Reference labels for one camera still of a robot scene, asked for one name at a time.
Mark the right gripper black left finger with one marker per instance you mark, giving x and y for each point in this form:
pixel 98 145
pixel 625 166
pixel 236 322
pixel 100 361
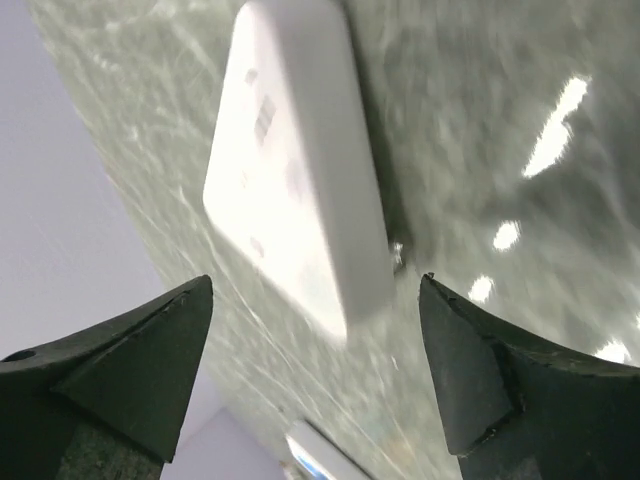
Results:
pixel 107 402

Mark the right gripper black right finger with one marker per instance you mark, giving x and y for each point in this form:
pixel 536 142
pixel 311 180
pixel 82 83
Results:
pixel 514 405

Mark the white triangular socket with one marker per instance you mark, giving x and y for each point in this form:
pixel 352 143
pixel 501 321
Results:
pixel 291 181

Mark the aluminium frame rail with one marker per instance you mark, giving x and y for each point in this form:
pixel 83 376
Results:
pixel 319 457

